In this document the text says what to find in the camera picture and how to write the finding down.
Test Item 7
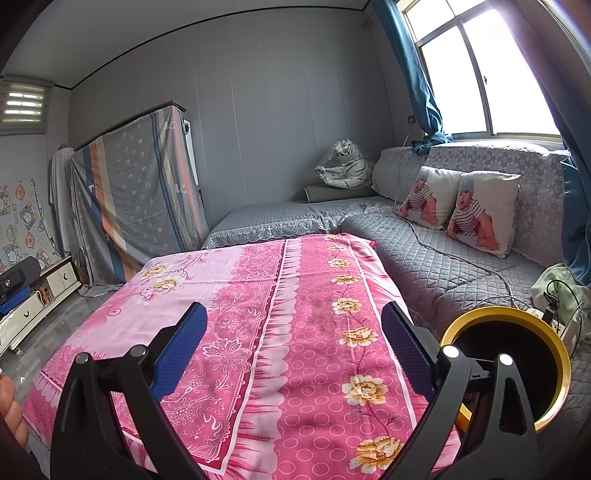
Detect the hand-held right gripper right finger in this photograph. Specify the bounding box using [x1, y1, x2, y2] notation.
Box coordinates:
[381, 300, 539, 480]

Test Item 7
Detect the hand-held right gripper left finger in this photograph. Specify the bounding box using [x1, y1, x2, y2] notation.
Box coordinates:
[50, 301, 208, 480]

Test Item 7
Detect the black yellow-rimmed trash bin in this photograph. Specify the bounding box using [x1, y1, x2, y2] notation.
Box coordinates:
[438, 305, 572, 432]

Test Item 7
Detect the person's left hand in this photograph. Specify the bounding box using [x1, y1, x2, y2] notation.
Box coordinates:
[0, 375, 29, 448]

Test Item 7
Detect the cream tv cabinet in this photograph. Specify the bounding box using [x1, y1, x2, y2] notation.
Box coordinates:
[0, 256, 86, 356]

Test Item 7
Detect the white hanging cloth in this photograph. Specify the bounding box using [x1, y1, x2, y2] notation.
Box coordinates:
[48, 147, 79, 259]

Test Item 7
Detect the grey quilted sofa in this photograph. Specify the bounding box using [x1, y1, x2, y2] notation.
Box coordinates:
[339, 141, 591, 462]

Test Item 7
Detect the pink floral tablecloth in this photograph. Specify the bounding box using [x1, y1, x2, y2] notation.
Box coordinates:
[22, 233, 467, 480]

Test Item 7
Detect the striped sheet covered wardrobe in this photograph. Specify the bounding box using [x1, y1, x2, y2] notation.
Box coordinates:
[69, 104, 211, 289]

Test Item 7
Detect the hatted baby print cushion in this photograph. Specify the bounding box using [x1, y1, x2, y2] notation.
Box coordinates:
[444, 171, 522, 258]

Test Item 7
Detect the white power strip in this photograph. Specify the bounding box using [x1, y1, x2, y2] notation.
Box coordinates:
[531, 308, 578, 344]

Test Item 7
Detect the light green cloth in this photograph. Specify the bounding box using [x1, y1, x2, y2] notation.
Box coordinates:
[530, 264, 591, 319]

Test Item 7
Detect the window blind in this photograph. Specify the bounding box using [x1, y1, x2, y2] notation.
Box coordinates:
[0, 76, 55, 136]

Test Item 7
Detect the grey pillow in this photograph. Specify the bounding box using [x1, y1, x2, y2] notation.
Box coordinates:
[302, 184, 377, 204]

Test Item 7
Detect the white tiger plush toy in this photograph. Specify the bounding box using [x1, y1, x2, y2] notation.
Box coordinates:
[315, 138, 376, 190]

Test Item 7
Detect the blue curtain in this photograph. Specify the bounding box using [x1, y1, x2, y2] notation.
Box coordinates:
[508, 0, 591, 287]
[372, 0, 455, 155]

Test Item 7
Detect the window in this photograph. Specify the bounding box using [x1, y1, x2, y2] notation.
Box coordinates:
[402, 0, 561, 139]

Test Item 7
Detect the cartoon wall poster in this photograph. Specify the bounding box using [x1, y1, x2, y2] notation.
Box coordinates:
[0, 179, 63, 273]

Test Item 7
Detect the black cable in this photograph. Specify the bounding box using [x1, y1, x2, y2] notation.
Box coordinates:
[544, 276, 583, 326]

